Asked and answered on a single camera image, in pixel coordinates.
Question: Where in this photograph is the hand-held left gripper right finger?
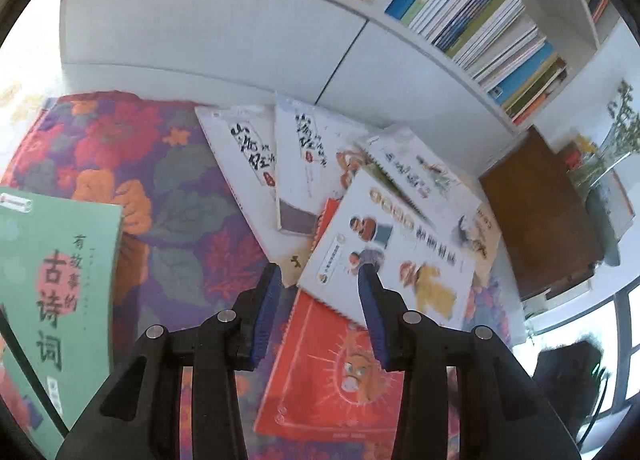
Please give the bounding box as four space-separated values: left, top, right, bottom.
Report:
356 262 583 460

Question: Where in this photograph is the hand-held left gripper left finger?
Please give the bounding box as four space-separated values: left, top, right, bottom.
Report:
55 262 283 460

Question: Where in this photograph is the white book with cartoon children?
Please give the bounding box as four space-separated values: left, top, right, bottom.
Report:
297 169 476 332

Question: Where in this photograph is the orange-red framed cover book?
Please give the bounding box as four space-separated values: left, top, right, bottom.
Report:
253 287 408 442

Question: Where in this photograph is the white book with orange animal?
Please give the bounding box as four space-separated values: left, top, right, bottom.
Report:
273 94 388 237

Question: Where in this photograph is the white spiral edge book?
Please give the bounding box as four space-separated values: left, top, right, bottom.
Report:
356 124 488 261

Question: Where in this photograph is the white mermaid cover book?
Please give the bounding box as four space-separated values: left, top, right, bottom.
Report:
194 104 321 288

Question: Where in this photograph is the stack of books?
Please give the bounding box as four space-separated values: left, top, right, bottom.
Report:
0 186 125 460

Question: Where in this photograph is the floral purple blanket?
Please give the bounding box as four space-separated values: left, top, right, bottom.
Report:
0 90 516 460

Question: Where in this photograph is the brown wooden cabinet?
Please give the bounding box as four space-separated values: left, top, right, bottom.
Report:
479 126 608 302

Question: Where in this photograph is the white bookshelf cabinet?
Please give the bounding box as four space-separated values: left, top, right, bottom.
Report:
60 0 618 141

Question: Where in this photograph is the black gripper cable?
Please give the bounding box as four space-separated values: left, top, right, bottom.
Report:
575 365 615 446
0 307 68 438

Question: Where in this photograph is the dark window frame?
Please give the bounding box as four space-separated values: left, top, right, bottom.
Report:
595 285 640 426

